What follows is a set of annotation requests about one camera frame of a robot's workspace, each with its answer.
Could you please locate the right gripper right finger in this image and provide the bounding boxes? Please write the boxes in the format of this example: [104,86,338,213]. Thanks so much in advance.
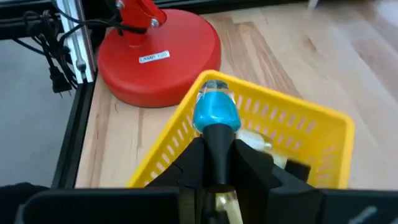
[233,139,324,224]

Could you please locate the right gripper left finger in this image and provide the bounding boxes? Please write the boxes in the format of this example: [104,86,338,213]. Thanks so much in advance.
[146,136,206,224]

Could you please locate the beige nail polish bottle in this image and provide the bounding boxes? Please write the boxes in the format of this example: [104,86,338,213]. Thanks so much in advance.
[214,190,244,224]

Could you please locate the teal nail polish bottle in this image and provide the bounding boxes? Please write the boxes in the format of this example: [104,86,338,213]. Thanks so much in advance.
[192,79,243,192]

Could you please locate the cream white nail polish bottle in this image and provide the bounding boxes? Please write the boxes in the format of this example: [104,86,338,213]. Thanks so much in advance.
[235,128,312,184]

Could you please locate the yellow plastic basket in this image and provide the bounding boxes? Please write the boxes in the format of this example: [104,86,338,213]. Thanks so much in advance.
[126,70,356,190]

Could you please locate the red lamp base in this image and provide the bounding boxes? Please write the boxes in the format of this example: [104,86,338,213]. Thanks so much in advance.
[96,8,222,108]

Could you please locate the black aluminium table frame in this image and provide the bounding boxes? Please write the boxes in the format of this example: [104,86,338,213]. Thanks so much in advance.
[0,0,312,190]

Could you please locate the black lamp power cable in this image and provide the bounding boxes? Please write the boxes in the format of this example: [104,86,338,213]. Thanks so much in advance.
[12,0,147,94]

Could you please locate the silver aluminium rail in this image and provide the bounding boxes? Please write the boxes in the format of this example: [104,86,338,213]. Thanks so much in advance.
[55,0,95,84]

